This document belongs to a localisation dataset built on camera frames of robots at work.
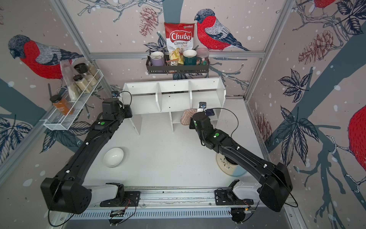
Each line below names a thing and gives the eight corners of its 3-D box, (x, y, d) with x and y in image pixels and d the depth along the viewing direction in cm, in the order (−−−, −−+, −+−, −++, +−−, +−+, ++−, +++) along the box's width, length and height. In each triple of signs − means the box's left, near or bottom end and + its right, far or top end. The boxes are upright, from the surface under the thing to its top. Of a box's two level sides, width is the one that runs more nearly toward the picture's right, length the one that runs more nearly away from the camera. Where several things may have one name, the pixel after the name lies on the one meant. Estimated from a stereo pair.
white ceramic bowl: (102, 168, 84) (99, 166, 81) (109, 150, 92) (106, 147, 89) (122, 168, 84) (119, 166, 81) (127, 150, 92) (125, 147, 89)
